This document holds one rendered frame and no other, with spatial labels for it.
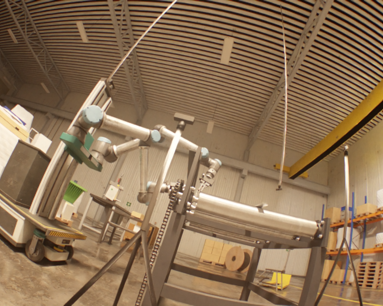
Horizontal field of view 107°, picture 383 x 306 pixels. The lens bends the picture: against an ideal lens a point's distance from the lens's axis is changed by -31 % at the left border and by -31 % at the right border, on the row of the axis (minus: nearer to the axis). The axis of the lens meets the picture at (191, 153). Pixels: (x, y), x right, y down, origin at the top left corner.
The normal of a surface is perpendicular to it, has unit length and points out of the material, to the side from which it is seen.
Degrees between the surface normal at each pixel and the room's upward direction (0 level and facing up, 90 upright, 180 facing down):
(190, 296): 90
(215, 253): 90
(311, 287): 90
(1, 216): 90
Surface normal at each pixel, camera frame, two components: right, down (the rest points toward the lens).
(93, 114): 0.65, -0.12
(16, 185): 0.05, -0.42
